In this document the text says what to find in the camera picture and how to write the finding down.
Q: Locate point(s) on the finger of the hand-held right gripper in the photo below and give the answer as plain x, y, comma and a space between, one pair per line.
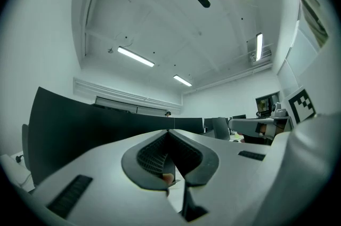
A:
245, 125

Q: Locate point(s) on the dark monitor back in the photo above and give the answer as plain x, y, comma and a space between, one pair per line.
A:
25, 147

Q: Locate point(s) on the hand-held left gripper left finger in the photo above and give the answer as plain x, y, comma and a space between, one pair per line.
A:
106, 179

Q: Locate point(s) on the white roller blind box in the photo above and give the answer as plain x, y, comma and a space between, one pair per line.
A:
120, 94

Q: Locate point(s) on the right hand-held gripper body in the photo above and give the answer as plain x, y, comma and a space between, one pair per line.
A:
302, 107

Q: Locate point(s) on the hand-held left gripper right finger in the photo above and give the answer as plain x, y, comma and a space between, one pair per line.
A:
226, 179

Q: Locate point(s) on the large black monitor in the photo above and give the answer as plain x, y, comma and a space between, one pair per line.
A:
80, 126

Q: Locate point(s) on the person's white t-shirt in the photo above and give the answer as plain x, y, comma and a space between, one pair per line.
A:
306, 166

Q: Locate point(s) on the ceiling light strip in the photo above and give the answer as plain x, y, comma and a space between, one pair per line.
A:
136, 56
259, 46
182, 80

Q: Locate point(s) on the black power plug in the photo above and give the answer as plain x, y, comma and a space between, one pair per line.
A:
19, 158

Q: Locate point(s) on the computer monitor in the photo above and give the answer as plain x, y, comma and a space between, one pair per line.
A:
266, 105

